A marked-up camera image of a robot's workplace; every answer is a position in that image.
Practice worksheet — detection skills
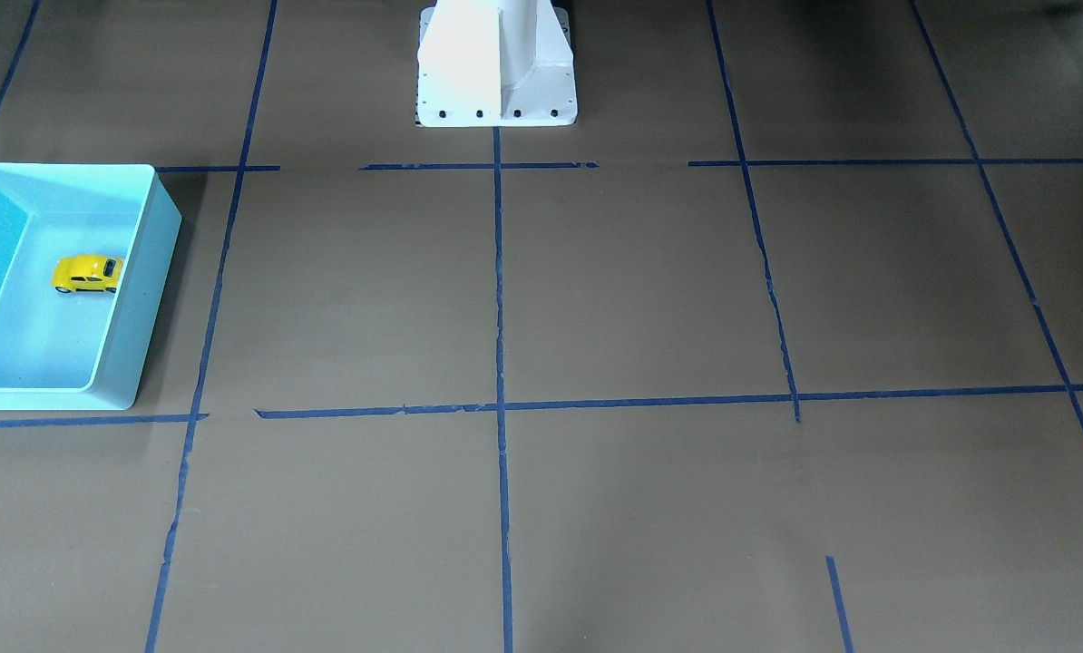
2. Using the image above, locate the yellow beetle toy car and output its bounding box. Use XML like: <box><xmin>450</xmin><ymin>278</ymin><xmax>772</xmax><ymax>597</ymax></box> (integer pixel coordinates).
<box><xmin>51</xmin><ymin>254</ymin><xmax>126</xmax><ymax>293</ymax></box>

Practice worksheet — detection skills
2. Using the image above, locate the light blue plastic bin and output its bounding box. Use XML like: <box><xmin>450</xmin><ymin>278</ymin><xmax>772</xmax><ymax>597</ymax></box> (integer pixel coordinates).
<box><xmin>0</xmin><ymin>162</ymin><xmax>181</xmax><ymax>412</ymax></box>

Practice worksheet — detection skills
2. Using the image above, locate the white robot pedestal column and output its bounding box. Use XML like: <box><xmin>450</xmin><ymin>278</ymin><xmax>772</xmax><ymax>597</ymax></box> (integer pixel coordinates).
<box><xmin>415</xmin><ymin>1</ymin><xmax>579</xmax><ymax>128</ymax></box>

